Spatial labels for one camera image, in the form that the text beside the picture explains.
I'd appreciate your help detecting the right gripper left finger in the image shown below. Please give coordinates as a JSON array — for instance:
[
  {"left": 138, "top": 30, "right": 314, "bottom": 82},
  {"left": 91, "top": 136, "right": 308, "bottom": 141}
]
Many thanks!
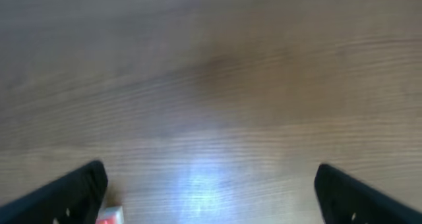
[{"left": 0, "top": 159, "right": 109, "bottom": 224}]

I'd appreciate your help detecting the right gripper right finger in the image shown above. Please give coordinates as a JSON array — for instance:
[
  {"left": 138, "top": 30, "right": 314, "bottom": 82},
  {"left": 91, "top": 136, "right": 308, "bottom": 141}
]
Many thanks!
[{"left": 313, "top": 163, "right": 422, "bottom": 224}]

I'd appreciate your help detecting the white cube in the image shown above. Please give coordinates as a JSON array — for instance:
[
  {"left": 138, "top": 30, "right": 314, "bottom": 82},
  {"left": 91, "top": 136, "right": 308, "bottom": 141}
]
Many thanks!
[{"left": 98, "top": 205, "right": 126, "bottom": 224}]

